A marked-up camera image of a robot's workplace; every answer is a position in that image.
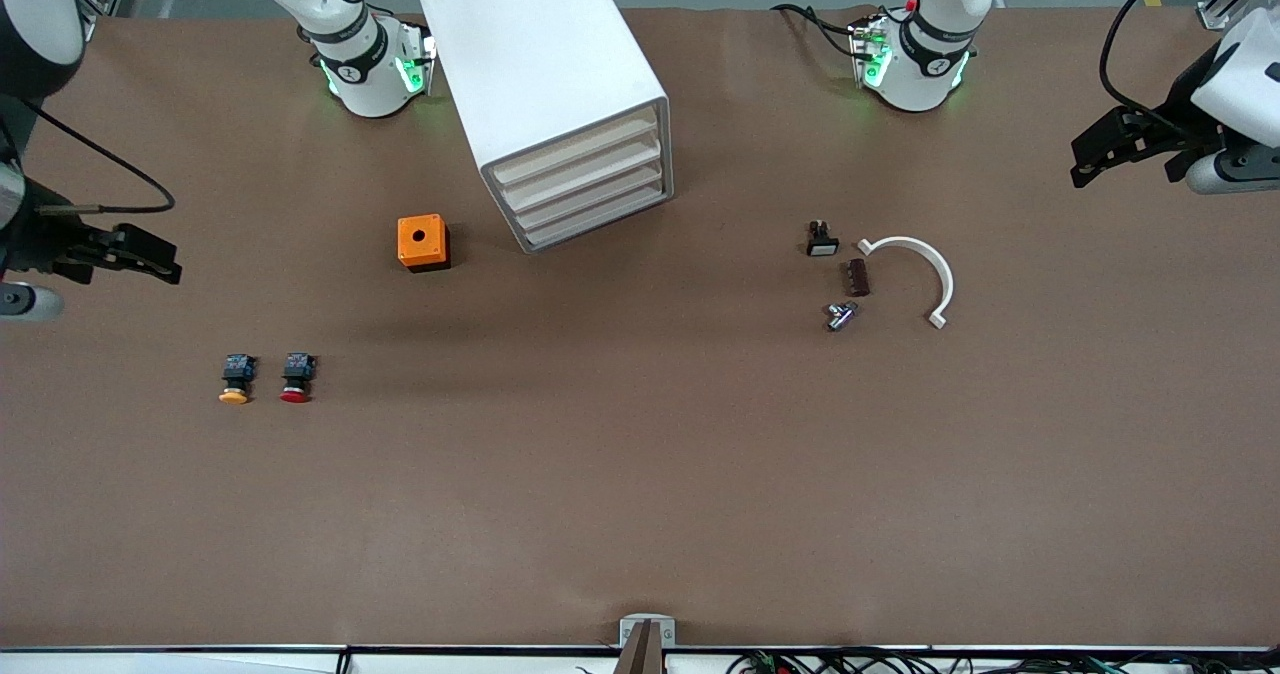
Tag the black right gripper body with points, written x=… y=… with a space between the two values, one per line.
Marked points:
x=38 y=244

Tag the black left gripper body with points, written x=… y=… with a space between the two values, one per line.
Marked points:
x=1183 y=97

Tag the red push button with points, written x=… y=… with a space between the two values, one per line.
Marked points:
x=297 y=379

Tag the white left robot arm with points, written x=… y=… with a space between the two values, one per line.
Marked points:
x=915 y=84

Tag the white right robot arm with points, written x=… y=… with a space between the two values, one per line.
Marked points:
x=365 y=84

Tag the yellow push button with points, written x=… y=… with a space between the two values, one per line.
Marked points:
x=236 y=379

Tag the brown terminal block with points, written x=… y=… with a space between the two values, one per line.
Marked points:
x=857 y=278

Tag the orange box with hole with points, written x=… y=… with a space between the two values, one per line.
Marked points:
x=430 y=244

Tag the white curved plastic bracket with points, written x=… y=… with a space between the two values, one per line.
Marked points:
x=935 y=259

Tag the small black white-faced switch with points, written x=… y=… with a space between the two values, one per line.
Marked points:
x=822 y=242

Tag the silver metal key switch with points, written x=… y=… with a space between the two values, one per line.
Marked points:
x=840 y=316

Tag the grey metal mount bracket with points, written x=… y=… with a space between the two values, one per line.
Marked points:
x=630 y=630

